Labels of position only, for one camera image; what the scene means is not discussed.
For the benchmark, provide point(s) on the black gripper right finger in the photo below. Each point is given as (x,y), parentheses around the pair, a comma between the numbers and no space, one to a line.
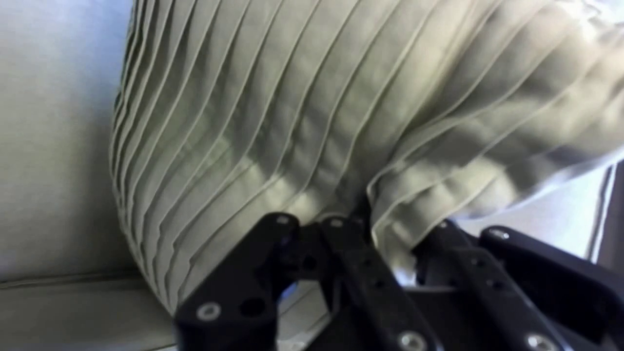
(519,285)

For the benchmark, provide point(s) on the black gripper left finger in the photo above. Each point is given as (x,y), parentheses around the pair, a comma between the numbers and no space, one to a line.
(246,312)

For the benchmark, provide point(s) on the cream striped pillow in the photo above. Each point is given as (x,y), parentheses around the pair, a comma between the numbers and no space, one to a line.
(293,98)

